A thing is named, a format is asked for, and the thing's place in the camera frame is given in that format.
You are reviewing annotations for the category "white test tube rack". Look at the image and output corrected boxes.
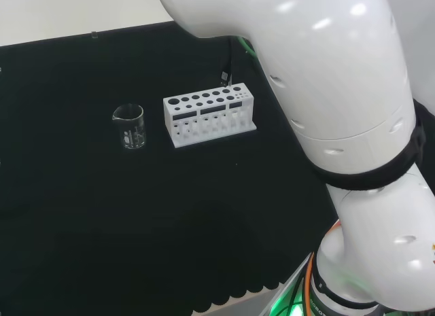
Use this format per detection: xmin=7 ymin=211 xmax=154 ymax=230
xmin=162 ymin=82 xmax=258 ymax=150

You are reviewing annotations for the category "clear glass beaker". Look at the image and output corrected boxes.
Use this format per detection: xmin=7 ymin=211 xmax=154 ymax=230
xmin=111 ymin=103 xmax=147 ymax=150

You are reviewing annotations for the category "black bench cloth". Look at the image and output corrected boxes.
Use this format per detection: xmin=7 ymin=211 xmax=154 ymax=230
xmin=0 ymin=22 xmax=329 ymax=316

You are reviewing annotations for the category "black cable with USB plug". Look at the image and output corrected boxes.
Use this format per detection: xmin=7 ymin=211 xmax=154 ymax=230
xmin=219 ymin=36 xmax=236 ymax=88

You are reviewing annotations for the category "long green cable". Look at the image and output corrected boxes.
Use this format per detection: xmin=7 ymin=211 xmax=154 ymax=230
xmin=237 ymin=36 xmax=256 ymax=56

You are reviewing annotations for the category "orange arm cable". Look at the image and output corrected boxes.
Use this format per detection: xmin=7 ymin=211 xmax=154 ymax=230
xmin=303 ymin=222 xmax=343 ymax=316

